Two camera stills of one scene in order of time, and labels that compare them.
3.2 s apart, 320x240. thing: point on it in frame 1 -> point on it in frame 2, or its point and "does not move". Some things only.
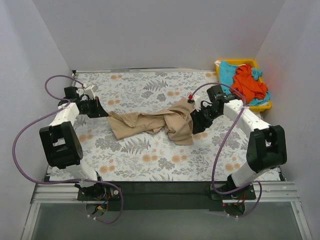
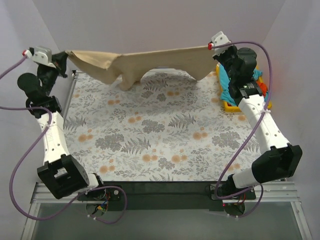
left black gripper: x=94 y=107 -> x=58 y=63
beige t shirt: x=175 y=121 -> x=107 y=67
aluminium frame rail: x=267 y=191 does not move
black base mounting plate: x=163 y=196 does not move
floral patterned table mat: x=218 y=155 does not move
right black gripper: x=203 y=116 -> x=222 y=57
